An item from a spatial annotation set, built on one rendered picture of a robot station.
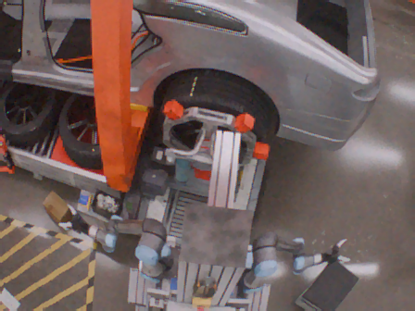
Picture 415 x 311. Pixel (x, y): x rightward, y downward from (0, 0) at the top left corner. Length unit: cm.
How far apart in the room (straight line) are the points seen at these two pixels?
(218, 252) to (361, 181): 280
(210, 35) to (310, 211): 189
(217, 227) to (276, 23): 136
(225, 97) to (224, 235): 145
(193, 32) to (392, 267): 267
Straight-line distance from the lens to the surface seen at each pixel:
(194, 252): 220
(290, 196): 461
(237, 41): 323
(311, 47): 322
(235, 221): 226
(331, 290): 405
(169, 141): 384
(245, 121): 348
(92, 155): 412
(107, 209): 386
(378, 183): 491
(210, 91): 355
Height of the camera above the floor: 410
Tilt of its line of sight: 61 degrees down
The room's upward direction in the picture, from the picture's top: 8 degrees clockwise
